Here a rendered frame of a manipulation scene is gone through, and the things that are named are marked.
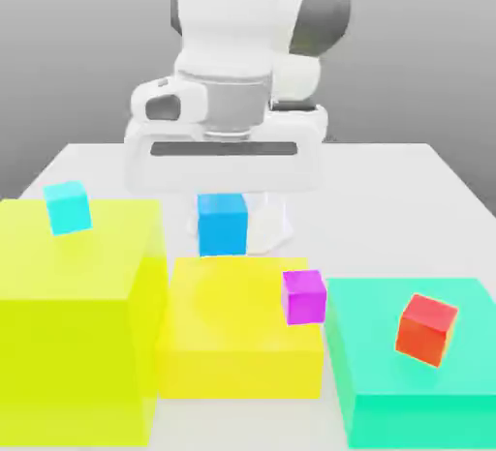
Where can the large lime yellow box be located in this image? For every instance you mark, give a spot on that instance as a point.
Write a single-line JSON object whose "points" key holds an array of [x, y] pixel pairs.
{"points": [[69, 335]]}

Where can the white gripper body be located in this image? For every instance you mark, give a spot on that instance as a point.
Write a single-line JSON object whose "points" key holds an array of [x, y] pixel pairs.
{"points": [[224, 172]]}

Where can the small magenta cube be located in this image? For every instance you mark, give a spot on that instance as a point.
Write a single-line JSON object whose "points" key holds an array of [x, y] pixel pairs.
{"points": [[304, 300]]}

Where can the small blue cube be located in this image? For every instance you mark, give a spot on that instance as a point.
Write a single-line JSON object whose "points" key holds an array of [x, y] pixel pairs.
{"points": [[222, 228]]}

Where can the large turquoise box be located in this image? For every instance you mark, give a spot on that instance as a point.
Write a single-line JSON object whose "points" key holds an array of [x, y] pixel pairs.
{"points": [[410, 408]]}

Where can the small cyan cube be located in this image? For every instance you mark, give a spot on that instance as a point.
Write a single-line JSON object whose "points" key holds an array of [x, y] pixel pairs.
{"points": [[68, 209]]}

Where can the small red cube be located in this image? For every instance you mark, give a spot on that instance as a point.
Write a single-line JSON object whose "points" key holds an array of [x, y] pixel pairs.
{"points": [[424, 333]]}

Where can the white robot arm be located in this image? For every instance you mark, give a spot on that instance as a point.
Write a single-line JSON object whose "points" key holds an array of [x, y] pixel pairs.
{"points": [[232, 33]]}

